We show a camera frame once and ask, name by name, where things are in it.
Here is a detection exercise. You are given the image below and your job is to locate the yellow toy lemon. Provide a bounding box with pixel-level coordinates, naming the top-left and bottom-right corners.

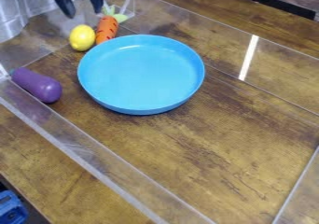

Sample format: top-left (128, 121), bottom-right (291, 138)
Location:
top-left (68, 24), bottom-right (96, 51)

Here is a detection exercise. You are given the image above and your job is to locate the blue plastic tray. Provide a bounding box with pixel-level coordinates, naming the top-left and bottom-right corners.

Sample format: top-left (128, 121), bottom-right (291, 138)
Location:
top-left (77, 35), bottom-right (205, 115)

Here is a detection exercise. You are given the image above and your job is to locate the orange toy carrot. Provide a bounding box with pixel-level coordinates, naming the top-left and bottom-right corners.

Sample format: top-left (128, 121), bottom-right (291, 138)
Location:
top-left (96, 6), bottom-right (128, 44)

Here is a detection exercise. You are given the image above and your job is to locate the purple toy eggplant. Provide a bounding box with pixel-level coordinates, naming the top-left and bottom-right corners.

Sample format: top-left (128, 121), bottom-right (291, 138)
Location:
top-left (11, 67), bottom-right (63, 103)

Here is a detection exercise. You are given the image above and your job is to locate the black bar on table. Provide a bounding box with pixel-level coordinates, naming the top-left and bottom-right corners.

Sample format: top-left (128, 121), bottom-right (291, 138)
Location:
top-left (251, 0), bottom-right (316, 21)

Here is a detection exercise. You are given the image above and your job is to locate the clear acrylic barrier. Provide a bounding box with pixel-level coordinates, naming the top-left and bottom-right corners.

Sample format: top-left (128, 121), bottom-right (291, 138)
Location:
top-left (0, 0), bottom-right (319, 224)

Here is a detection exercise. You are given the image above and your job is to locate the blue object at corner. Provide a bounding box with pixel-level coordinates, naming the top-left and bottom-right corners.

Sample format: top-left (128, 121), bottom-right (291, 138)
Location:
top-left (0, 190), bottom-right (28, 224)

